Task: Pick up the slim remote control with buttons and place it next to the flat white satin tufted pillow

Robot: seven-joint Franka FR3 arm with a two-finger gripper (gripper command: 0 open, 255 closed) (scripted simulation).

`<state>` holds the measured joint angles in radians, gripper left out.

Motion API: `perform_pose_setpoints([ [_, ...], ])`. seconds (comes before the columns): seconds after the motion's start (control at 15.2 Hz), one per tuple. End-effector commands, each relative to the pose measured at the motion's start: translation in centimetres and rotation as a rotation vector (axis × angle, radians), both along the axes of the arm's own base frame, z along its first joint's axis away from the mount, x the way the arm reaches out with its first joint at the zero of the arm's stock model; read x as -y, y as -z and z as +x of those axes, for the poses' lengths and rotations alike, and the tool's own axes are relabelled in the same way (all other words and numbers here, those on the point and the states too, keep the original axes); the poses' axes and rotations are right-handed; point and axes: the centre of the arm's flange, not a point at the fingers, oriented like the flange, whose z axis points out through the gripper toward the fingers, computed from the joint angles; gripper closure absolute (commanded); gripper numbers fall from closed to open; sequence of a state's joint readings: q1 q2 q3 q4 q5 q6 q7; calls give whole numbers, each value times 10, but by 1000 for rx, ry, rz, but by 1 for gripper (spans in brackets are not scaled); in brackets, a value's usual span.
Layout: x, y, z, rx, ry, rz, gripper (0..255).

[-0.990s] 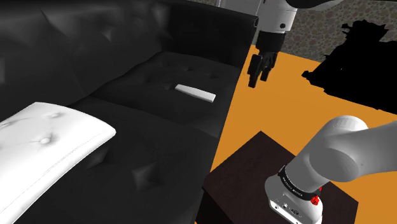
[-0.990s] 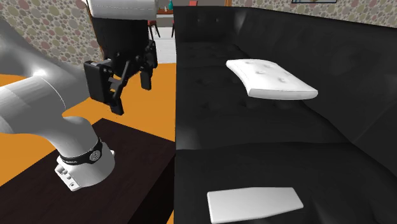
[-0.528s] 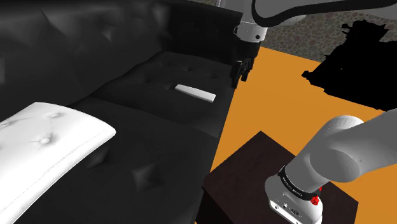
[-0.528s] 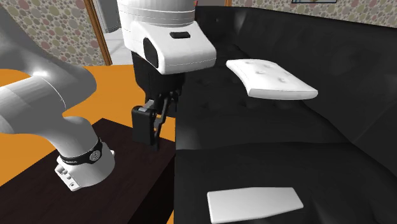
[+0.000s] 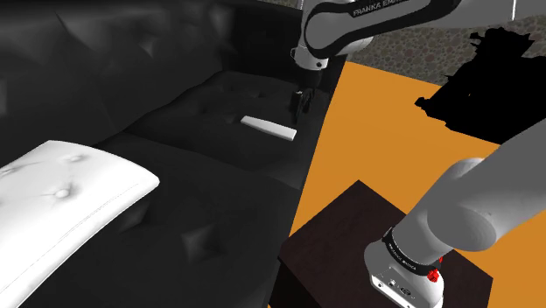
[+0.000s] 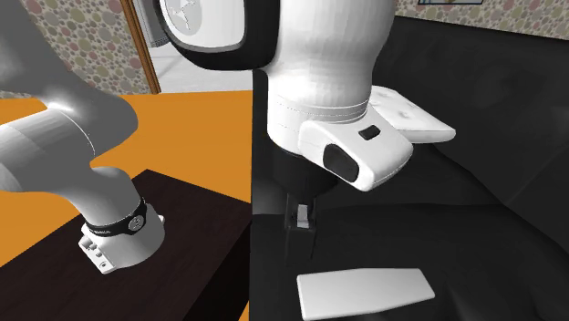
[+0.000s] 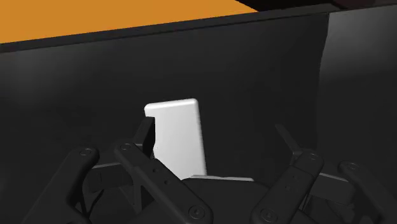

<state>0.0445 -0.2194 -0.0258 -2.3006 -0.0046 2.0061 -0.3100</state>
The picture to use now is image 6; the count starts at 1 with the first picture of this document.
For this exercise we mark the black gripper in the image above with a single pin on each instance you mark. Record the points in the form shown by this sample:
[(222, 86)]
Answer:
[(304, 175)]

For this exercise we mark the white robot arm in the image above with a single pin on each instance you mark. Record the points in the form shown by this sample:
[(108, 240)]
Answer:
[(324, 66)]

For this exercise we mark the white tufted cushion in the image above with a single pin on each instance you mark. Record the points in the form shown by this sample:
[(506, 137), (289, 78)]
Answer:
[(418, 122)]

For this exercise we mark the white flat rectangular slab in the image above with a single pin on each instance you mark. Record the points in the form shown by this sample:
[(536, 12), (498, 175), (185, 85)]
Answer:
[(364, 291)]

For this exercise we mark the dark wooden robot stand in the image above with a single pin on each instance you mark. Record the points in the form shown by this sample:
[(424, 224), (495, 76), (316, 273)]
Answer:
[(177, 249)]

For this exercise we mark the black sofa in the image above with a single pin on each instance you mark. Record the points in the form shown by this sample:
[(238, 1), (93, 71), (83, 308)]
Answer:
[(466, 222)]

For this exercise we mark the brown wooden door frame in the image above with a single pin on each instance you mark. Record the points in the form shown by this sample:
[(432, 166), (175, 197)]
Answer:
[(143, 53)]

